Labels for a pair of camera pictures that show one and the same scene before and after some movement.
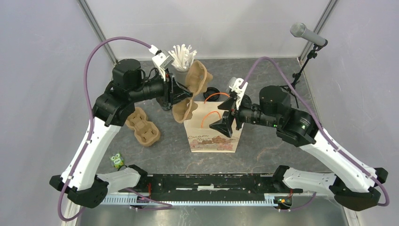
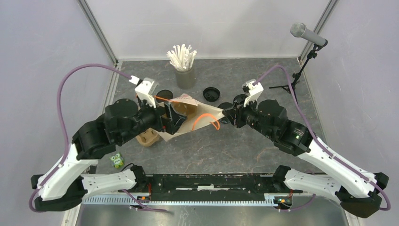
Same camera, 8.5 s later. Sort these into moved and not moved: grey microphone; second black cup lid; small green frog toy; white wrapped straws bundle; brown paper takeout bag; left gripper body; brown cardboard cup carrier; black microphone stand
Moved: brown paper takeout bag; left gripper body; brown cardboard cup carrier
Not moved: second black cup lid; small green frog toy; grey microphone; black microphone stand; white wrapped straws bundle
